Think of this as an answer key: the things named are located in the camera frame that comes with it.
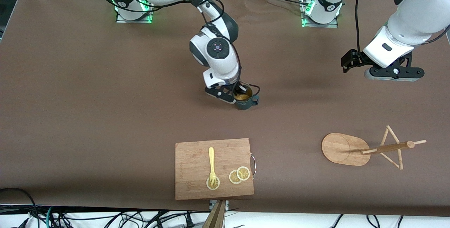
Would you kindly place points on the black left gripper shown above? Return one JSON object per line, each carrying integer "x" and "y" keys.
{"x": 359, "y": 58}

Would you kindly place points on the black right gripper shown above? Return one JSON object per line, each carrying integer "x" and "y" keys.
{"x": 238, "y": 88}

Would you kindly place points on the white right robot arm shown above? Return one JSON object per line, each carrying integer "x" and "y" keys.
{"x": 218, "y": 56}

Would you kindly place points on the dark teal cup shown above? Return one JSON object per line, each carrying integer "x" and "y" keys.
{"x": 246, "y": 105}

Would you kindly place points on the wooden cutting board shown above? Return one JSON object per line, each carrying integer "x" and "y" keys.
{"x": 197, "y": 157}

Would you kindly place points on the dried lemon slice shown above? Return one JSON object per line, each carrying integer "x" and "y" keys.
{"x": 216, "y": 185}
{"x": 232, "y": 178}
{"x": 243, "y": 173}

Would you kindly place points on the wooden stick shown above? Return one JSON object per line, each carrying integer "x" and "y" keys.
{"x": 216, "y": 217}

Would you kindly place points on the brown table cover sheet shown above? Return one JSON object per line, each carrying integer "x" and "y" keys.
{"x": 105, "y": 98}

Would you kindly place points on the yellow plastic fork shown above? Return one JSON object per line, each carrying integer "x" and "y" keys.
{"x": 211, "y": 161}

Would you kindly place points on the wooden cup rack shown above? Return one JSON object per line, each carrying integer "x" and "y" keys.
{"x": 341, "y": 149}

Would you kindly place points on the small metal bracket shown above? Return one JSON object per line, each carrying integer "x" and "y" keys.
{"x": 226, "y": 205}

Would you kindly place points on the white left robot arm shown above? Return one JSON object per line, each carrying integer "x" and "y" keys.
{"x": 415, "y": 10}

